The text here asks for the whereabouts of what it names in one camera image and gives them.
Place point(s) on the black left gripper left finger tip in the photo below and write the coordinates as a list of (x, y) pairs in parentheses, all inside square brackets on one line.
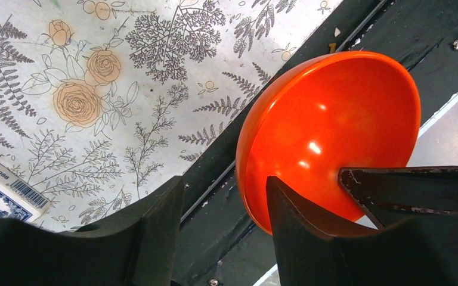
[(133, 246)]

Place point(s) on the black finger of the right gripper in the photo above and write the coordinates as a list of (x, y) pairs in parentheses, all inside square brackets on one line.
[(388, 195)]

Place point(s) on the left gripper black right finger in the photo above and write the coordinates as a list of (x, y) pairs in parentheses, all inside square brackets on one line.
[(314, 246)]

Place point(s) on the blue playing card box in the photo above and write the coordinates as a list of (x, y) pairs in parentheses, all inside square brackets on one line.
[(18, 200)]

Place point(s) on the floral tablecloth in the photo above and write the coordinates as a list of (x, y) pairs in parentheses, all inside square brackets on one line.
[(103, 101)]

